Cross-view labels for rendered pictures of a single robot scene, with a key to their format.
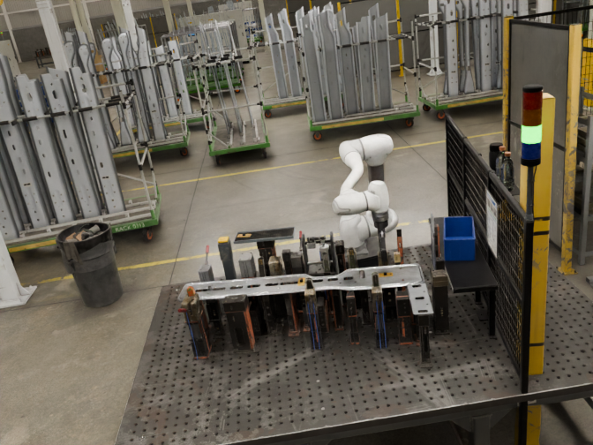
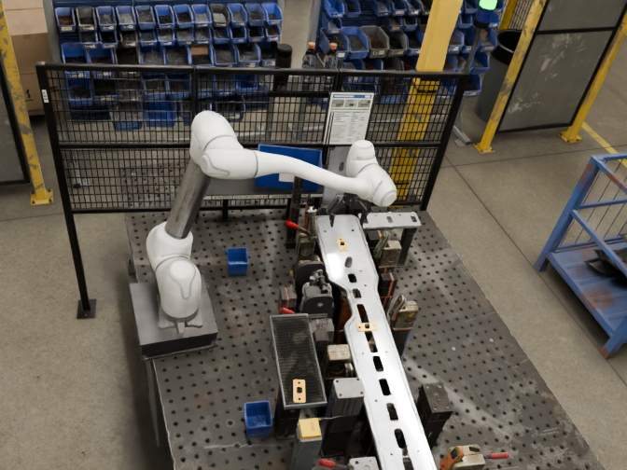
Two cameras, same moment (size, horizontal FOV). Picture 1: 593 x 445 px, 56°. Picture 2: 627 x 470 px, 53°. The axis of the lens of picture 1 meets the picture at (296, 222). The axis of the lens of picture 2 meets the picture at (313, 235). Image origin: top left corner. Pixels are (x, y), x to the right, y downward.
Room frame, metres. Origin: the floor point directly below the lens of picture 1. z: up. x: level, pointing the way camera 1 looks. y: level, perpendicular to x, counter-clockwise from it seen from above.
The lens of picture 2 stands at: (3.64, 1.36, 2.90)
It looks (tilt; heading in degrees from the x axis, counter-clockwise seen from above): 43 degrees down; 245
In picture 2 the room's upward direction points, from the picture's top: 10 degrees clockwise
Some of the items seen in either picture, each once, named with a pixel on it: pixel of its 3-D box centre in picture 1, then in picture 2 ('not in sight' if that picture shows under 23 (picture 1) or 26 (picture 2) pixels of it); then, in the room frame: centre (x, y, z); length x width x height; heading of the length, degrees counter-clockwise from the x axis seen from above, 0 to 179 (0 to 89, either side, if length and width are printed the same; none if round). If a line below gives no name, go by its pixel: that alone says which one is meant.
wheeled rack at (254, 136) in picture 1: (233, 99); not in sight; (9.68, 0.77, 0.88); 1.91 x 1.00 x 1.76; 2
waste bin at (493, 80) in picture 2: not in sight; (508, 80); (0.15, -2.73, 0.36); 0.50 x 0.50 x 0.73
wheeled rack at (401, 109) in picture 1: (357, 79); not in sight; (9.83, -1.42, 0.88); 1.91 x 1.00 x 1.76; 88
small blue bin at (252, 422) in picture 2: not in sight; (257, 420); (3.20, 0.17, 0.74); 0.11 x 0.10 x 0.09; 82
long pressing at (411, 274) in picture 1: (297, 283); (369, 331); (2.73, 0.04, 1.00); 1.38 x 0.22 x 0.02; 82
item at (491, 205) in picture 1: (493, 222); (347, 117); (2.50, -0.98, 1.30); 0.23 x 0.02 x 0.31; 172
